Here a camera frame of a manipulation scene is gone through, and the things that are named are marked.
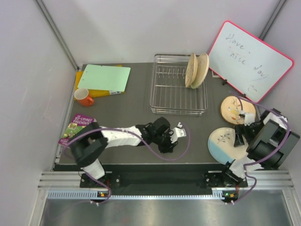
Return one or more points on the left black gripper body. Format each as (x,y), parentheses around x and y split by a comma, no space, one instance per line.
(163,141)

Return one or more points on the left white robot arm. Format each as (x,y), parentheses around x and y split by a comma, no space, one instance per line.
(88,144)

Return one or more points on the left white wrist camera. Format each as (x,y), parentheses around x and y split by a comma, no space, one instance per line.
(177,132)

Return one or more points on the bird plate with orange leaves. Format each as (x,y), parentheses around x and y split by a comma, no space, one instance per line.
(191,70)

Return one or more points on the green paper divider sheet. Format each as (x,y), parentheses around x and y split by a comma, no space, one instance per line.
(104,77)

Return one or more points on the metal wire dish rack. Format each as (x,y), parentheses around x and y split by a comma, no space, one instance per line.
(168,94)

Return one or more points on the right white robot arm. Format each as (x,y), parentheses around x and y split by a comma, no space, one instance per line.
(269,143)

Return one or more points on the orange mug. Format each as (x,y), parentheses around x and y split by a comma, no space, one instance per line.
(83,97)

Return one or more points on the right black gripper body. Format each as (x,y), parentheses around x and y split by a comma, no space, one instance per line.
(249,131)

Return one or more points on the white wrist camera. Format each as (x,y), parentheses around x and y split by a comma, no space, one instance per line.
(177,132)
(248,118)

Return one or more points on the blue and cream plate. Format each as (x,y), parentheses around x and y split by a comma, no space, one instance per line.
(221,146)

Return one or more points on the pink framed whiteboard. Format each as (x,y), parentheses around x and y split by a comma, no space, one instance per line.
(247,63)

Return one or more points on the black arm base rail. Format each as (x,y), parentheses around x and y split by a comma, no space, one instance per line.
(201,175)

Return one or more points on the purple treehouse book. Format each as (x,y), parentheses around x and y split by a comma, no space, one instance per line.
(78,122)

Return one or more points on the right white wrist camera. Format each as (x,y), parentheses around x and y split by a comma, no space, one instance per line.
(248,118)

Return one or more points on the green tinted branch plate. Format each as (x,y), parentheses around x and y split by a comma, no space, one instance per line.
(202,70)

